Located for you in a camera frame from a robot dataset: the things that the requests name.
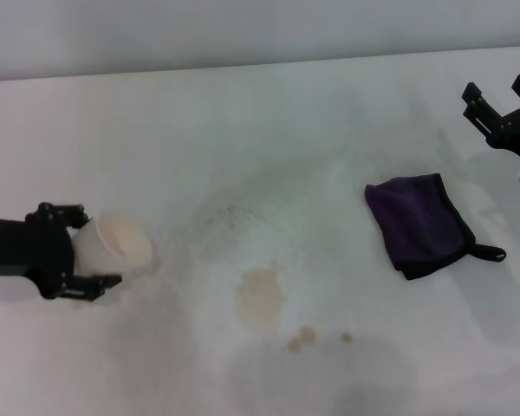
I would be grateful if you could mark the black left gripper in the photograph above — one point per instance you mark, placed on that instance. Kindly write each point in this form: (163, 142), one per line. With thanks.
(30, 247)

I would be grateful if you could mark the white paper cup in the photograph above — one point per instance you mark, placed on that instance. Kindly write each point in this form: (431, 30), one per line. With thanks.
(125, 240)

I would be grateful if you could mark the purple rag with black trim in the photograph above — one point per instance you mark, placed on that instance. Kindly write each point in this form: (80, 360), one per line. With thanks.
(416, 216)

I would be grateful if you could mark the large brown water stain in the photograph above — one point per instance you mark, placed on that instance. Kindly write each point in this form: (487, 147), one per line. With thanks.
(260, 294)

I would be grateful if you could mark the small brown water drop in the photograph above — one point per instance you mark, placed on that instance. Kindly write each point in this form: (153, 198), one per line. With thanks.
(307, 333)
(346, 337)

